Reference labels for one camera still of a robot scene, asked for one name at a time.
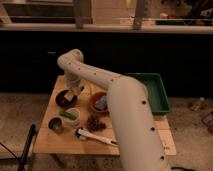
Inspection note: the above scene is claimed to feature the green cucumber toy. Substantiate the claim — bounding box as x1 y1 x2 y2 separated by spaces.
59 111 76 120

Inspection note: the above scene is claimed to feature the small dark metal cup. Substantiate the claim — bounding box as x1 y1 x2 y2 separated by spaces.
48 117 63 134

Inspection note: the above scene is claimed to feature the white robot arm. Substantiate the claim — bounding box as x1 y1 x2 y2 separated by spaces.
57 49 171 171

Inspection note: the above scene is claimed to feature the orange bowl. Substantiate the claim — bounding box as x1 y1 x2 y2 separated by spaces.
89 92 108 113

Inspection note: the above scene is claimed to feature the blue sponge block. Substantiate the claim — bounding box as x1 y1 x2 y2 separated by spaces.
95 96 107 110

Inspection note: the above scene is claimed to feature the black pole stand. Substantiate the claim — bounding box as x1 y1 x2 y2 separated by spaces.
17 124 36 171

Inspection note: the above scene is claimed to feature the bunch of dark grapes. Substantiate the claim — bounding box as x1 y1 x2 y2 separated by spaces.
86 115 106 132

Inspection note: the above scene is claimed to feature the white handled brush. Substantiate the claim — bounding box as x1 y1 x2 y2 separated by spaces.
75 127 117 146

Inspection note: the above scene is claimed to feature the dark purple bowl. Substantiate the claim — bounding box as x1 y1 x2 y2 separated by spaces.
55 90 77 108

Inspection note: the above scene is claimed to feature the green plastic tray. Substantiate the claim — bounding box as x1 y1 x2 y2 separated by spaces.
127 73 171 116

